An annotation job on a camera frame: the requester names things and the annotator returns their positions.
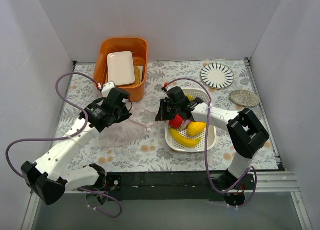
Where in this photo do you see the red toy apple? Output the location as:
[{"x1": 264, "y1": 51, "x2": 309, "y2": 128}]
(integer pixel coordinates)
[{"x1": 169, "y1": 115, "x2": 184, "y2": 129}]

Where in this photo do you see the clear zip top bag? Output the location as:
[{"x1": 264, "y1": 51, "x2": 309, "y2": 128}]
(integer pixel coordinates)
[{"x1": 95, "y1": 118, "x2": 151, "y2": 147}]

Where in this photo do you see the purple toy eggplant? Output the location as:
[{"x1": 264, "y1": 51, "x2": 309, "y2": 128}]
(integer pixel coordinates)
[{"x1": 179, "y1": 119, "x2": 192, "y2": 130}]

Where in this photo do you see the yellow toy banana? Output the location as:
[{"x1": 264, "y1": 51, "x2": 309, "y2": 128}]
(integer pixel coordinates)
[{"x1": 169, "y1": 128, "x2": 201, "y2": 148}]

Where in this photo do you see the yellow toy mango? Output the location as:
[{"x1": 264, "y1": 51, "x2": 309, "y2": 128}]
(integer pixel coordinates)
[{"x1": 187, "y1": 122, "x2": 207, "y2": 137}]

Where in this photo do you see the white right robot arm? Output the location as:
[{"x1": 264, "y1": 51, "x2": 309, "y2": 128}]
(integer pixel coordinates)
[{"x1": 155, "y1": 86, "x2": 270, "y2": 189}]

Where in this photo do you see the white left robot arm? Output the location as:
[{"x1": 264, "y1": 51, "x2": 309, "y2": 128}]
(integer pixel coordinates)
[{"x1": 21, "y1": 87, "x2": 131, "y2": 205}]

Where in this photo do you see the white perforated plastic basket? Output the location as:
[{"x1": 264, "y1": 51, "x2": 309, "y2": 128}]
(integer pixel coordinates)
[{"x1": 164, "y1": 87, "x2": 216, "y2": 153}]

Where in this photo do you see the floral patterned table mat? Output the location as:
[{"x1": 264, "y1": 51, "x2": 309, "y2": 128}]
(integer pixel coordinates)
[{"x1": 56, "y1": 60, "x2": 278, "y2": 172}]

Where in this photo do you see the yellow woven tray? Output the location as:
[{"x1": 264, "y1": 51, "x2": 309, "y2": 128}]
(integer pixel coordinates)
[{"x1": 106, "y1": 65, "x2": 143, "y2": 87}]

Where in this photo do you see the blue striped round plate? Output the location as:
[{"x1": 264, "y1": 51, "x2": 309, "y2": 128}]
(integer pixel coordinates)
[{"x1": 200, "y1": 62, "x2": 235, "y2": 89}]

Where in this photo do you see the white rectangular plate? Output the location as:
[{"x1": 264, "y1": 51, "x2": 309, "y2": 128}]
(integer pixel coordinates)
[{"x1": 107, "y1": 51, "x2": 136, "y2": 86}]

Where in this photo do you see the orange plastic bin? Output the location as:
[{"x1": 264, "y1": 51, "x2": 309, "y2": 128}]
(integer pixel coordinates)
[{"x1": 93, "y1": 37, "x2": 149, "y2": 102}]

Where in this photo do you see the speckled round coaster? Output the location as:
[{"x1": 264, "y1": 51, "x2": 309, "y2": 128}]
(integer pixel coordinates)
[{"x1": 229, "y1": 90, "x2": 261, "y2": 107}]

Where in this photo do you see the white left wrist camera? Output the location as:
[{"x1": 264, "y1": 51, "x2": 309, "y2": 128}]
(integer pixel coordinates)
[{"x1": 97, "y1": 81, "x2": 116, "y2": 97}]

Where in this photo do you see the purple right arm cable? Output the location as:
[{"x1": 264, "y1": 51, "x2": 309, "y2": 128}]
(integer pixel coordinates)
[{"x1": 163, "y1": 77, "x2": 258, "y2": 207}]

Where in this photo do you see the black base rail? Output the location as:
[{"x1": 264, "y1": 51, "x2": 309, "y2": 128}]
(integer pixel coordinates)
[{"x1": 102, "y1": 170, "x2": 256, "y2": 201}]

